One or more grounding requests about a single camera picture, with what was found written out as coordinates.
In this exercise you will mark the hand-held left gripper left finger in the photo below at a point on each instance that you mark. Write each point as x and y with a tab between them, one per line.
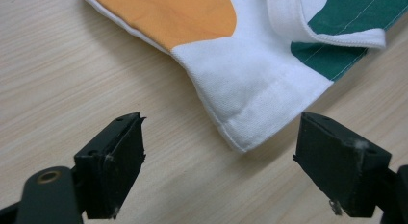
110	169

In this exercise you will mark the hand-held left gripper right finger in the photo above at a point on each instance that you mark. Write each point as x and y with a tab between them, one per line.
336	166

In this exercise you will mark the white orange green cloth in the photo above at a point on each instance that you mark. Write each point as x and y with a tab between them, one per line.
253	70

